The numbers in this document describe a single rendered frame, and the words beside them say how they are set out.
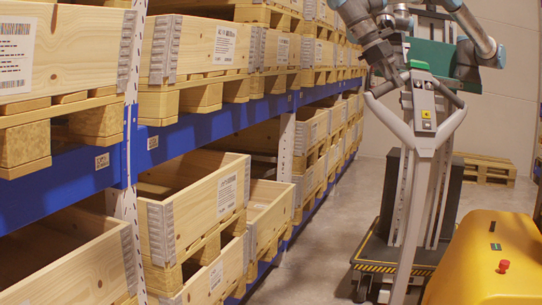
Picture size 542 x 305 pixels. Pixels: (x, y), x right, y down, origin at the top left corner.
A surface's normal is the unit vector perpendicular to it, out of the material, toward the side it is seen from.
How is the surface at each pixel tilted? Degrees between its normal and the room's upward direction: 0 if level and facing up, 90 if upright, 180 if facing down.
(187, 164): 90
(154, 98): 90
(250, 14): 90
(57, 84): 90
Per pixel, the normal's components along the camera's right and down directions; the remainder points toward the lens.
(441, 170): -0.33, 0.17
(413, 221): 0.24, 0.21
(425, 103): 0.25, -0.07
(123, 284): 0.96, 0.11
